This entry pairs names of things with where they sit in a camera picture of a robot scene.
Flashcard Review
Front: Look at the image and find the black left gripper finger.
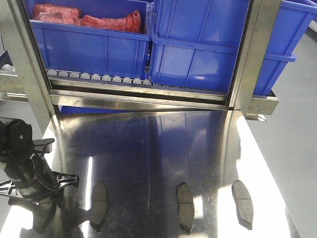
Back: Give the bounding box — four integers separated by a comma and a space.
53, 171, 79, 190
33, 138, 54, 154

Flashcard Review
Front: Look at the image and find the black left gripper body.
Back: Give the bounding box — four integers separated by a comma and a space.
0, 119, 59, 198

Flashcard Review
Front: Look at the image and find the brake pad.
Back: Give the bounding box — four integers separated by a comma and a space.
89, 181, 108, 232
177, 182, 195, 235
231, 179, 254, 230

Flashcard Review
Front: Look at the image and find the grey roller conveyor track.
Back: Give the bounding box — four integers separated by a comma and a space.
47, 69, 152, 85

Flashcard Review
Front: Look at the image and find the blue bin under table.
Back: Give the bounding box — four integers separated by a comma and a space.
60, 106, 130, 114

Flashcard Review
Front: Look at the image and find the left blue plastic bin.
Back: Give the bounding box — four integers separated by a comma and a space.
24, 0, 152, 79

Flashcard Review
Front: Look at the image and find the blue plastic bin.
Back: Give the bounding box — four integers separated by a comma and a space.
24, 0, 152, 79
149, 0, 317, 96

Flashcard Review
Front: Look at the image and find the red bubble wrap bag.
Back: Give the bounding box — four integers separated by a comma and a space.
32, 3, 142, 33

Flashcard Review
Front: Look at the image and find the right blue plastic bin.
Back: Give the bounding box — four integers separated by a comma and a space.
149, 0, 317, 96

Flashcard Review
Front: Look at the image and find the stainless steel rack frame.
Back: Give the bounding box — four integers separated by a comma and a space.
0, 0, 281, 131

